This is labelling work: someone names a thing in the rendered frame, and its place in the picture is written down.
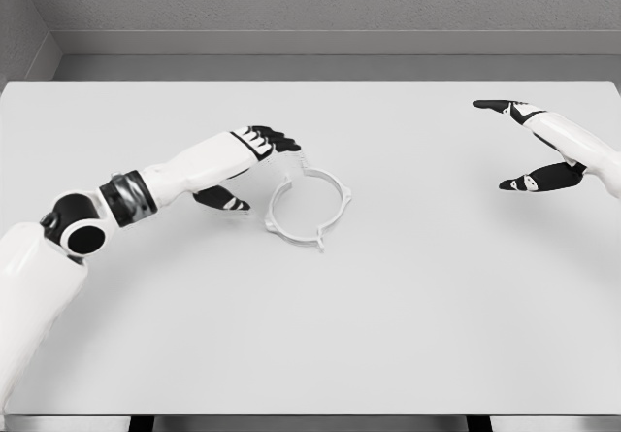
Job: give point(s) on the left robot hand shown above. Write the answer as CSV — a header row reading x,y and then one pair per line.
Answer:
x,y
220,157

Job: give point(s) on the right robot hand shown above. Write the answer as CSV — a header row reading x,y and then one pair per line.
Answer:
x,y
563,133

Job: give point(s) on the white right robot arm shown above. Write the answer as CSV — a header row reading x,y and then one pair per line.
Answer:
x,y
614,170

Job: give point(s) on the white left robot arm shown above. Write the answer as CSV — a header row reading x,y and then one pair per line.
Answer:
x,y
43,276

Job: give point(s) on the thin white pipe clamp half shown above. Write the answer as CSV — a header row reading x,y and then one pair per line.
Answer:
x,y
273,205
324,173

